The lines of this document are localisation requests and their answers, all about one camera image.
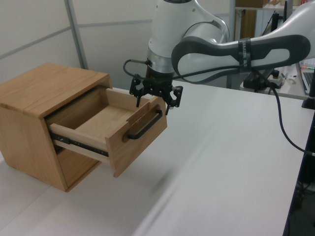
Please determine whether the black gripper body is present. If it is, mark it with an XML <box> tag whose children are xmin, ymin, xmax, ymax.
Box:
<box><xmin>144</xmin><ymin>66</ymin><xmax>174</xmax><ymax>96</ymax></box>

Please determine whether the black drawer bar handle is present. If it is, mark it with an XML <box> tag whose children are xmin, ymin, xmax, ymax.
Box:
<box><xmin>126</xmin><ymin>109</ymin><xmax>163</xmax><ymax>141</ymax></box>

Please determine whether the wooden drawer with bar handle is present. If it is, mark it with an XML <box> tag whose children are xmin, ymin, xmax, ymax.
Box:
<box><xmin>48</xmin><ymin>87</ymin><xmax>168</xmax><ymax>178</ymax></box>

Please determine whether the black electronics box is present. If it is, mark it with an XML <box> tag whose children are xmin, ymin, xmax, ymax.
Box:
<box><xmin>243</xmin><ymin>71</ymin><xmax>269</xmax><ymax>93</ymax></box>

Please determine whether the wooden cabinet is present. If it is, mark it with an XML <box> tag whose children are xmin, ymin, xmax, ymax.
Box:
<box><xmin>0</xmin><ymin>62</ymin><xmax>114</xmax><ymax>193</ymax></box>

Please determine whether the grey emergency stop button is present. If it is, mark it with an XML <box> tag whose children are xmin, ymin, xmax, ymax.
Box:
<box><xmin>269</xmin><ymin>70</ymin><xmax>286</xmax><ymax>89</ymax></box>

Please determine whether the grey desk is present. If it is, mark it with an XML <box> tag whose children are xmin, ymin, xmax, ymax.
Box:
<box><xmin>240</xmin><ymin>60</ymin><xmax>315</xmax><ymax>102</ymax></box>

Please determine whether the silver laptop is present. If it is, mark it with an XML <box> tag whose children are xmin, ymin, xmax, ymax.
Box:
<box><xmin>298</xmin><ymin>59</ymin><xmax>315</xmax><ymax>94</ymax></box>

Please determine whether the black stand pole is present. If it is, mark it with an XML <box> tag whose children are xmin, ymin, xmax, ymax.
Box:
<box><xmin>283</xmin><ymin>115</ymin><xmax>315</xmax><ymax>236</ymax></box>

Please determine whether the grey partition post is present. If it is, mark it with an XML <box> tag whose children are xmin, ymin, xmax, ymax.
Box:
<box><xmin>64</xmin><ymin>0</ymin><xmax>89</xmax><ymax>71</ymax></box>

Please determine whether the black strap on arm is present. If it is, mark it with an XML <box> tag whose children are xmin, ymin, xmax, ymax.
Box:
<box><xmin>238</xmin><ymin>38</ymin><xmax>252</xmax><ymax>72</ymax></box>

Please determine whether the black drawer slide rail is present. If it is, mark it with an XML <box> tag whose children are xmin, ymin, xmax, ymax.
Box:
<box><xmin>51</xmin><ymin>131</ymin><xmax>109</xmax><ymax>157</ymax></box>

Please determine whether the grey metal shelf post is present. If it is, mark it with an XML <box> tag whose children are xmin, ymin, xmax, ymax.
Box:
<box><xmin>226</xmin><ymin>0</ymin><xmax>238</xmax><ymax>89</ymax></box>

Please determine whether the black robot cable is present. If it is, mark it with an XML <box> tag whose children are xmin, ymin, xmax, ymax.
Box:
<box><xmin>123</xmin><ymin>59</ymin><xmax>315</xmax><ymax>157</ymax></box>

